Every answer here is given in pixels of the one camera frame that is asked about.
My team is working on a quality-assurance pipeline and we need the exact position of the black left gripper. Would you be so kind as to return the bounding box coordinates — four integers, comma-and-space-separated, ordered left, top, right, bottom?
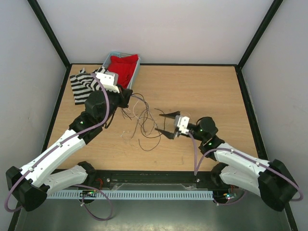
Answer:
100, 84, 132, 125

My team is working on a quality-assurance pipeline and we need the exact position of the grey thin wire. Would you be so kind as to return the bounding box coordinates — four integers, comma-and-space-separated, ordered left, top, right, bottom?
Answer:
121, 95, 159, 128

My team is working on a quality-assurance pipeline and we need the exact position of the black thin wire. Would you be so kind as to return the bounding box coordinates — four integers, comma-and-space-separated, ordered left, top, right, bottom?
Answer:
120, 92, 169, 140

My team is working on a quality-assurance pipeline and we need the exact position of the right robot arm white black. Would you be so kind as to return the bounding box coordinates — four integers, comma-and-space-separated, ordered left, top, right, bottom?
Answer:
159, 111, 304, 211

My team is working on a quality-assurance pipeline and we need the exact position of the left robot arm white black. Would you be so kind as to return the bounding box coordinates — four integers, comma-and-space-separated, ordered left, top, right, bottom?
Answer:
6, 88, 133, 211

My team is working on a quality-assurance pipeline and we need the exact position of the red cloth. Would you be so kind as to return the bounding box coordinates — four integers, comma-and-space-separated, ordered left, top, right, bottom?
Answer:
107, 54, 139, 89

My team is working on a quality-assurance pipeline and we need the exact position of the light blue plastic basket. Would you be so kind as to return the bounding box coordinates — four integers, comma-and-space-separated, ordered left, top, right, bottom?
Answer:
103, 51, 141, 89

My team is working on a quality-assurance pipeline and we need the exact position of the black white striped cloth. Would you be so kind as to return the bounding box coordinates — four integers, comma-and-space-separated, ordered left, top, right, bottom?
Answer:
69, 66, 106, 105

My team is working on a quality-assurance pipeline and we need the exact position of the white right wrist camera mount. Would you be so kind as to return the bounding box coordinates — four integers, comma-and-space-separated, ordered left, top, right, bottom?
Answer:
174, 115, 190, 135

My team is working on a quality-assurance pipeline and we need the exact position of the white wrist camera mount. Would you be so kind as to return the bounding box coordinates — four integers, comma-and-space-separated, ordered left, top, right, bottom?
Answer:
96, 72, 120, 93
174, 115, 190, 135

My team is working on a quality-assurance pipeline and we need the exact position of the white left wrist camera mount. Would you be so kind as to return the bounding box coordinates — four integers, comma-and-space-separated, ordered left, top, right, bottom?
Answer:
96, 72, 120, 93

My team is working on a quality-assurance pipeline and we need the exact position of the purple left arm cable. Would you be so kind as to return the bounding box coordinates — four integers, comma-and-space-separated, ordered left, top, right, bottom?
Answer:
4, 73, 114, 221

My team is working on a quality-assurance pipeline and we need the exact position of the black cage frame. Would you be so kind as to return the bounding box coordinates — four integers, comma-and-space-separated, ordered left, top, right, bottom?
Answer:
7, 0, 299, 231

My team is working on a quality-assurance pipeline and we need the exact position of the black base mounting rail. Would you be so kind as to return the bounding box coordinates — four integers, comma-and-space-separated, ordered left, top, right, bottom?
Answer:
78, 170, 235, 190

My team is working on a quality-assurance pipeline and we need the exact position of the light blue slotted cable duct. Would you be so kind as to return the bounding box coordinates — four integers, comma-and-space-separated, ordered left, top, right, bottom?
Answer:
48, 190, 213, 200

